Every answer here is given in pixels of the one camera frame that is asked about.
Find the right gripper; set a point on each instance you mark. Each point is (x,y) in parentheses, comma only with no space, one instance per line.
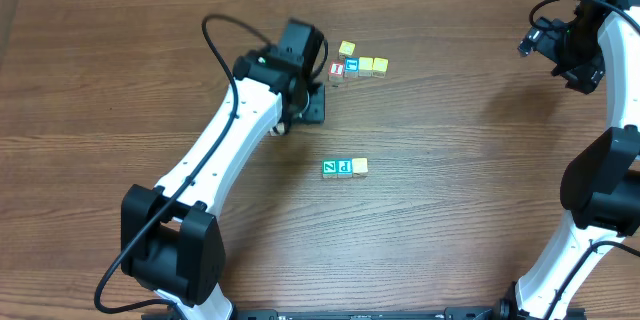
(542,40)

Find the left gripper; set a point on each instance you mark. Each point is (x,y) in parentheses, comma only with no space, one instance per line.
(314,110)

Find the plain white wooden block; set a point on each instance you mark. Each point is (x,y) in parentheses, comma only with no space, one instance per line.
(278,130)

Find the green Z block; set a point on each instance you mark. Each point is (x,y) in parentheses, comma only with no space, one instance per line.
(329,168)

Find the blue P block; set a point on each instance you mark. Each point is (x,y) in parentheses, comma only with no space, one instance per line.
(344,168)

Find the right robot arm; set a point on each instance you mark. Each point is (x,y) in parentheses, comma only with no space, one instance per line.
(599,189)

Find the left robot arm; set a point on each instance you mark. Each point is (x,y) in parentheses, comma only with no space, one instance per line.
(170,237)

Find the red letter block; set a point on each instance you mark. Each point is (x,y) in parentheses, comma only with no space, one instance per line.
(336,72)

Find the blue letter block in row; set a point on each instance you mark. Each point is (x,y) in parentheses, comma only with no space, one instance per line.
(351,67)

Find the yellow block top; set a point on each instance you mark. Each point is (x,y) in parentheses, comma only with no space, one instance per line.
(346,50)

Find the yellow block middle row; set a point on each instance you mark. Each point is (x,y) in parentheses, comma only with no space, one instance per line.
(365,66)

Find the yellow block row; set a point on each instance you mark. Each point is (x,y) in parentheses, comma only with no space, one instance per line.
(380,67)
(365,66)

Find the yellow block right row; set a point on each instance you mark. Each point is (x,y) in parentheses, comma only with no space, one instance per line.
(380,67)

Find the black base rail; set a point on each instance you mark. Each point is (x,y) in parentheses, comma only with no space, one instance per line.
(451,313)

